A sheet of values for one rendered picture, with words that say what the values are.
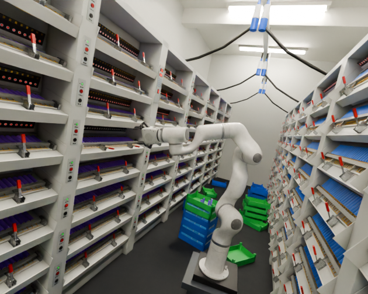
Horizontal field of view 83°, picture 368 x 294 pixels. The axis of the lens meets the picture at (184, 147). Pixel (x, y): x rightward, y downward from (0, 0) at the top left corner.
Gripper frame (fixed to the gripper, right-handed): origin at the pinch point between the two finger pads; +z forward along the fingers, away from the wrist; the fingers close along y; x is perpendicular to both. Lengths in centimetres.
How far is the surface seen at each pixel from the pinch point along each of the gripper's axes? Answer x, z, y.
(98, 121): -12.3, 13.4, -13.6
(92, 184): -23.4, 21.5, 20.3
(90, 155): -21.1, 17.5, 2.9
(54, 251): -53, 27, 40
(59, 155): -37.9, 17.2, -5.7
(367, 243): -44, -97, 15
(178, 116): 105, 18, 20
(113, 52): 4.9, 5.6, -45.8
